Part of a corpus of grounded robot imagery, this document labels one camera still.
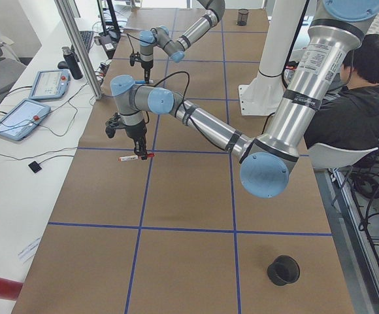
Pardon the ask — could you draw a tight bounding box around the near teach pendant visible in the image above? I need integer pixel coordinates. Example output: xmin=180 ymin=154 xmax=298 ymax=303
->
xmin=0 ymin=99 xmax=51 ymax=141

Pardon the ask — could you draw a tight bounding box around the white pedestal column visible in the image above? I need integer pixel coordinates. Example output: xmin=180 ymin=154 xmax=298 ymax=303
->
xmin=239 ymin=0 xmax=308 ymax=116

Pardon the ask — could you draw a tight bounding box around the white paper label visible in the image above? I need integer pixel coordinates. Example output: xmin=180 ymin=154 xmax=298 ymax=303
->
xmin=18 ymin=237 xmax=41 ymax=263

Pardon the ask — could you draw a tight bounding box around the black solid cup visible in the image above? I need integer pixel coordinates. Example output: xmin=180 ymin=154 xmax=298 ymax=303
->
xmin=267 ymin=255 xmax=300 ymax=286

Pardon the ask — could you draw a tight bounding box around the person in black hoodie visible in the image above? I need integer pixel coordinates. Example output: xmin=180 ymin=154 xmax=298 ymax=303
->
xmin=304 ymin=34 xmax=379 ymax=150

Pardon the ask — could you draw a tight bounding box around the small black sensor box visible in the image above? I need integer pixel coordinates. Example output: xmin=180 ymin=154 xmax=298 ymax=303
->
xmin=28 ymin=161 xmax=42 ymax=173

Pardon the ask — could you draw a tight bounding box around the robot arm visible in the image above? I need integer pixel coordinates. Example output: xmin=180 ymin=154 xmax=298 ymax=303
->
xmin=129 ymin=0 xmax=225 ymax=84
xmin=105 ymin=1 xmax=379 ymax=198

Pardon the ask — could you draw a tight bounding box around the aluminium frame post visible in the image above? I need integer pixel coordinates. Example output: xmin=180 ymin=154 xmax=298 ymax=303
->
xmin=54 ymin=0 xmax=102 ymax=100

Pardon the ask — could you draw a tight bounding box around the far teach pendant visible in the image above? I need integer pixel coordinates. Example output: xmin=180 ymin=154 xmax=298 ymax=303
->
xmin=29 ymin=69 xmax=70 ymax=101

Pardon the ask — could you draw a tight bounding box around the teach pendant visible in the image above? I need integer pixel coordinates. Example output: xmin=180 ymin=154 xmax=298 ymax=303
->
xmin=0 ymin=99 xmax=51 ymax=141
xmin=29 ymin=69 xmax=70 ymax=101

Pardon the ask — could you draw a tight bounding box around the red white marker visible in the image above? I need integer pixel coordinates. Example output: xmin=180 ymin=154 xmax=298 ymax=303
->
xmin=118 ymin=153 xmax=155 ymax=162

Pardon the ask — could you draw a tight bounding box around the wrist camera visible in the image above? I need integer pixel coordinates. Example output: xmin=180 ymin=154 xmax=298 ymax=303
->
xmin=129 ymin=52 xmax=141 ymax=67
xmin=105 ymin=113 xmax=125 ymax=139

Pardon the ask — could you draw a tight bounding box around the black keyboard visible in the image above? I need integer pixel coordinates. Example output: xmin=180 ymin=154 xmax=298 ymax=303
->
xmin=79 ymin=30 xmax=94 ymax=52

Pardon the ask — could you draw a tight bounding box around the black water bottle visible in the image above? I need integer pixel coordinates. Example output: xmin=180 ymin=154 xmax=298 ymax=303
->
xmin=62 ymin=46 xmax=83 ymax=80

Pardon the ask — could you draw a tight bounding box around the black mesh cup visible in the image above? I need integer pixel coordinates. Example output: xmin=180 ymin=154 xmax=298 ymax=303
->
xmin=237 ymin=9 xmax=249 ymax=26

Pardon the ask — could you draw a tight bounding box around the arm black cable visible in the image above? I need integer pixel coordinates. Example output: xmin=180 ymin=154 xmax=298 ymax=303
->
xmin=156 ymin=71 xmax=242 ymax=154

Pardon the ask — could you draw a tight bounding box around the white chair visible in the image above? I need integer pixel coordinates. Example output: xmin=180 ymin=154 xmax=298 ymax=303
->
xmin=308 ymin=143 xmax=378 ymax=169

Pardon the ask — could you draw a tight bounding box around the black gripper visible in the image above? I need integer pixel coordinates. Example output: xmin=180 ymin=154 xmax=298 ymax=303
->
xmin=140 ymin=60 xmax=154 ymax=83
xmin=125 ymin=121 xmax=148 ymax=160

